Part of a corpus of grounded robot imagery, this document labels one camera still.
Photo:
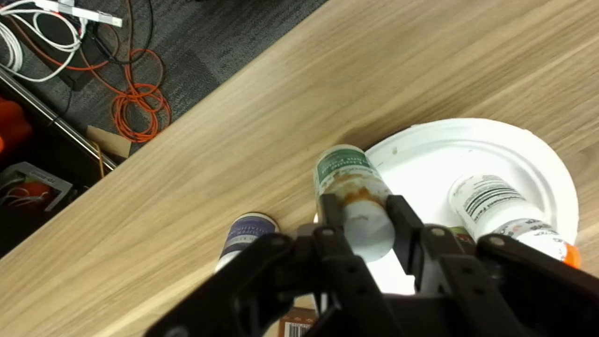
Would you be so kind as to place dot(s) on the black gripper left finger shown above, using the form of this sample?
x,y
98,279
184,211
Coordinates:
x,y
282,280

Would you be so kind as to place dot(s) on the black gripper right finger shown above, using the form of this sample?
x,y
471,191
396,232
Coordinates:
x,y
499,286

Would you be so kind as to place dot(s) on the white bottle blue label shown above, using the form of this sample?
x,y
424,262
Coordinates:
x,y
246,230

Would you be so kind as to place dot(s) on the white bottle silver cap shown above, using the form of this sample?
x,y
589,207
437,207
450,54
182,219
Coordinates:
x,y
493,206

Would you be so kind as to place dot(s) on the white bottle green label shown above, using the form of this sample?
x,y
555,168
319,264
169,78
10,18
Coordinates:
x,y
349,179

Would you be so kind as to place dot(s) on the white round plate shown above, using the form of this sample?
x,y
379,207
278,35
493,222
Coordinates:
x,y
437,155

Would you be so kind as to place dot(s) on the cardboard scrap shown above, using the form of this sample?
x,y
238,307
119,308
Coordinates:
x,y
109,142

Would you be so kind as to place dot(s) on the red white package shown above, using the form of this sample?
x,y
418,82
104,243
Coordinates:
x,y
31,187

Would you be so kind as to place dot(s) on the orange bin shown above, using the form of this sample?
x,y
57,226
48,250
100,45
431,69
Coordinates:
x,y
12,123

